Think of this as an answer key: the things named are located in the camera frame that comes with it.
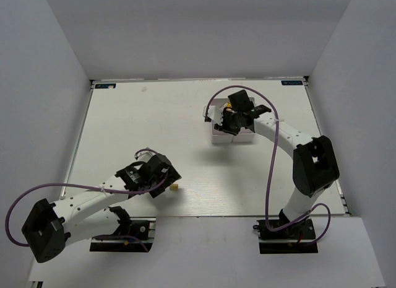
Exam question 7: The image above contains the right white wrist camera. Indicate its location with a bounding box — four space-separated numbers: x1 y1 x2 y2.
203 105 223 126

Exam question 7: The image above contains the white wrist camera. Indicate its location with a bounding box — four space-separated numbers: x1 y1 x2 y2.
134 148 157 162
203 105 223 126

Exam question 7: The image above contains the left blue table label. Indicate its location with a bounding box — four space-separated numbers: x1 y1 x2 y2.
95 83 116 89

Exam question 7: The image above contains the blue table label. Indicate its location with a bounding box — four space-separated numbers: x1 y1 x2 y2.
95 83 116 89
281 80 303 86

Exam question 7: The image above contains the left white divided container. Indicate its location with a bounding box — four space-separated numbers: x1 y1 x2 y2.
209 98 233 144

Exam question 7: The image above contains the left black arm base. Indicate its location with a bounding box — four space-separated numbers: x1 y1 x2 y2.
89 218 156 253

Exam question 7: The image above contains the right blue table label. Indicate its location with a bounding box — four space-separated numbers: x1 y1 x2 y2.
281 80 303 86

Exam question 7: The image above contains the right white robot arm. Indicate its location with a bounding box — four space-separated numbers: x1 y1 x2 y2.
204 85 340 238

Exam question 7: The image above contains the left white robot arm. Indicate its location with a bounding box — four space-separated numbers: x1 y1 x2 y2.
22 153 181 263

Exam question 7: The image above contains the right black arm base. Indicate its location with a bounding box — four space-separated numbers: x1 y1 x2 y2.
252 219 318 255

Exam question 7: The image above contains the right white divided container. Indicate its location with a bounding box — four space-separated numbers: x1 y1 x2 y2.
231 97 257 143

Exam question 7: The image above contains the white divided container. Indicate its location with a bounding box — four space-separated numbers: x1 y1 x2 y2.
209 98 233 144
231 97 257 143

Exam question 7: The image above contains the tan eraser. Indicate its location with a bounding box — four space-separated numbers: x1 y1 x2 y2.
170 183 179 191

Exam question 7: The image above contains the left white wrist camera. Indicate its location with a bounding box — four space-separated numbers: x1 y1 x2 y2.
134 148 157 162

